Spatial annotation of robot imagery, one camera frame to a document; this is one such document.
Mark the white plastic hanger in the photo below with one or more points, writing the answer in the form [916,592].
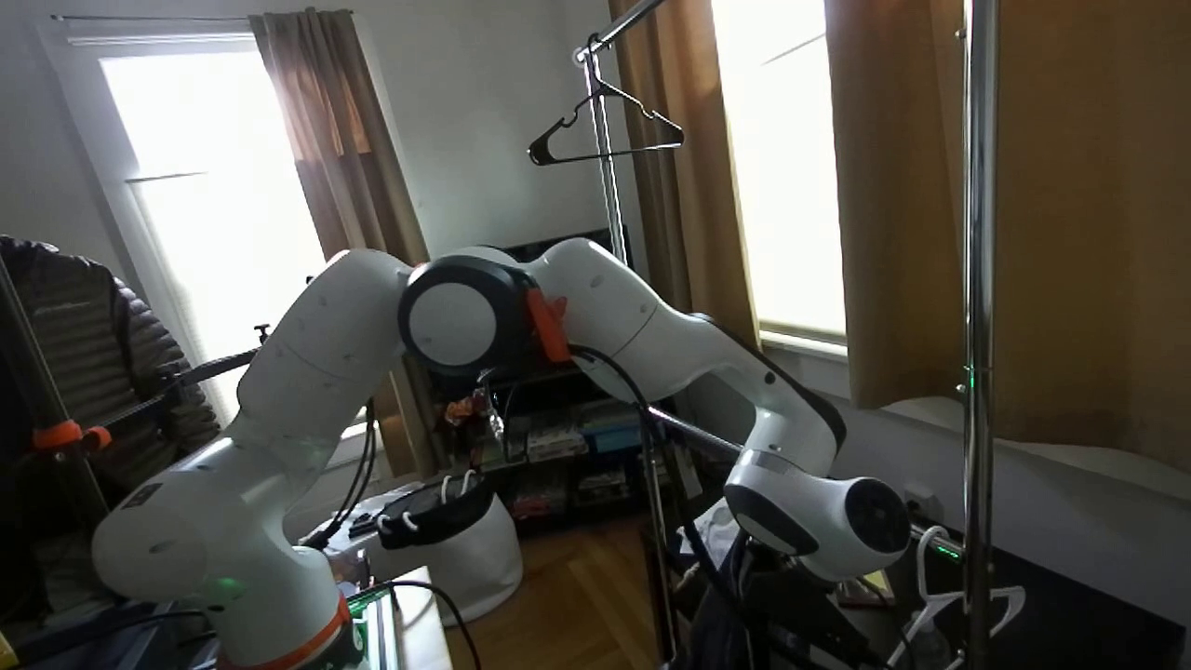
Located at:
[925,642]

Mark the brown middle curtain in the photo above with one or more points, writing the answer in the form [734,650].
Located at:
[684,198]

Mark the white laundry basket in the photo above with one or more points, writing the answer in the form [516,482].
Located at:
[450,527]

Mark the brown left curtain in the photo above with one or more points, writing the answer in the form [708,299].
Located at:
[337,131]

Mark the dark puffer jacket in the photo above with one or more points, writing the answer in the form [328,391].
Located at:
[106,352]

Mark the chrome clothes rack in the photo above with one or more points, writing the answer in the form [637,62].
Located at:
[979,310]

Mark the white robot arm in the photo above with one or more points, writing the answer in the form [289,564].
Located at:
[209,527]

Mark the brown right curtain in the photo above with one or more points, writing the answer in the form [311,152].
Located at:
[1091,213]

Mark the brown curtain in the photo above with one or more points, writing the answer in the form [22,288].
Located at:
[1091,213]
[684,198]
[337,131]

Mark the dark grey bathrobe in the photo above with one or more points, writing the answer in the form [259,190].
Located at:
[758,614]

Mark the grey empty hanger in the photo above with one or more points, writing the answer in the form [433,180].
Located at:
[615,115]

